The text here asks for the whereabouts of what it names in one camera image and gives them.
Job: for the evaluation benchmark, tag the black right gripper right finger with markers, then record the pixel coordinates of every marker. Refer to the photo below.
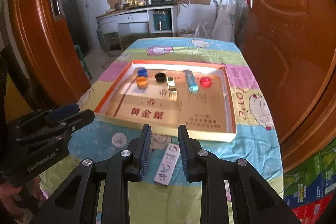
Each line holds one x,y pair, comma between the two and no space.
231,188

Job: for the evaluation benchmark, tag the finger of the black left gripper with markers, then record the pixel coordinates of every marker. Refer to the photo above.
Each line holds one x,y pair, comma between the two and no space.
78,118
47,117

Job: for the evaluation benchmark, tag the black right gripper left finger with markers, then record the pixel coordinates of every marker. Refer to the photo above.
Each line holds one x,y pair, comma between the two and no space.
76,199

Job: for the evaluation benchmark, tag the orange bottle cap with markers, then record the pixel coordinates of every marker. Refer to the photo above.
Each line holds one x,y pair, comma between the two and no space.
141,82

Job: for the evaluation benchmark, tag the black bottle cap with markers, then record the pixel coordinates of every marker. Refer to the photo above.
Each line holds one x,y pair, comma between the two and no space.
160,77

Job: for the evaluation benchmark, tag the gold rectangular box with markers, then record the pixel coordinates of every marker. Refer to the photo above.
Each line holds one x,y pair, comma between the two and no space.
173,93

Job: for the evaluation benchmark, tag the red bottle cap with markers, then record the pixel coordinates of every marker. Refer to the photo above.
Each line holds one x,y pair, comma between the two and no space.
206,82

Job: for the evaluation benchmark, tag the red cardboard carton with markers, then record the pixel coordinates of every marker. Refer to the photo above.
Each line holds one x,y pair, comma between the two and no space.
310,213

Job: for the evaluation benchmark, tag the white bottle cap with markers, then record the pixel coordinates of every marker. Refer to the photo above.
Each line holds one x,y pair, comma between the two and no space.
119,140

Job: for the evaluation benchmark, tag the green cardboard carton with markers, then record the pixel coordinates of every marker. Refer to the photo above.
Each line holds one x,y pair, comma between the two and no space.
311,180

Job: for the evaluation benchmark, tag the white hello kitty box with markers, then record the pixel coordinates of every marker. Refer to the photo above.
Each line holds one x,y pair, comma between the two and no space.
167,165

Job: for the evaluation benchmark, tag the blue bottle cap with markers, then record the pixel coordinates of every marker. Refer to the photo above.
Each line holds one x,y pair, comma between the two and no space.
142,72

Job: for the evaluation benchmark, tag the shallow cardboard tray box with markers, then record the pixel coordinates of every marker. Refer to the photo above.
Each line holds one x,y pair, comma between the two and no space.
208,113

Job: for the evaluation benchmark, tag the teal lighter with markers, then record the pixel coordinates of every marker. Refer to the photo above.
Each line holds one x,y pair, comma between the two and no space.
191,81

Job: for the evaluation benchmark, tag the metal bowl on counter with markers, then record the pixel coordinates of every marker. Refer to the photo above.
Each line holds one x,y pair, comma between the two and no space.
121,6

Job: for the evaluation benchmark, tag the white kitchen counter cabinet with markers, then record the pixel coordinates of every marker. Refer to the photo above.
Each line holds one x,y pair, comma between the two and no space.
119,29

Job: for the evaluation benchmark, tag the green air fryer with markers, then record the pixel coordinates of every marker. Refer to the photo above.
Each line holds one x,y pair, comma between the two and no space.
162,20

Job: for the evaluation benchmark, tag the black gas stove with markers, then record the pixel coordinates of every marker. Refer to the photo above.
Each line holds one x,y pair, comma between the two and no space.
163,2

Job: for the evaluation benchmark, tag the brown wooden door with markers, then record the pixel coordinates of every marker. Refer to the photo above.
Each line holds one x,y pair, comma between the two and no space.
290,48

